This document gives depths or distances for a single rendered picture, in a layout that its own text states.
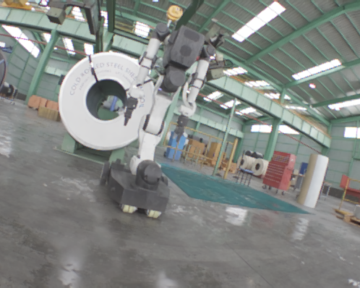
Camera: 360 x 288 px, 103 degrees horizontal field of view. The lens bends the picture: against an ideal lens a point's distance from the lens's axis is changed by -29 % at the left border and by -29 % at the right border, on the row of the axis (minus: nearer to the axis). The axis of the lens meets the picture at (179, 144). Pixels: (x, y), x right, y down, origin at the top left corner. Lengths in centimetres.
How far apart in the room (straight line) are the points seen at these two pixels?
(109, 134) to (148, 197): 129
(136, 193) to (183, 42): 109
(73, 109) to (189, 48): 153
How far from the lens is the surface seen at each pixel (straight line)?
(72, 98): 247
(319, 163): 533
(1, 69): 263
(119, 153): 259
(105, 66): 249
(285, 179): 614
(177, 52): 149
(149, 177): 121
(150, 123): 155
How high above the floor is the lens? 50
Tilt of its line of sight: 1 degrees up
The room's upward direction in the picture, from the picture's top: 17 degrees clockwise
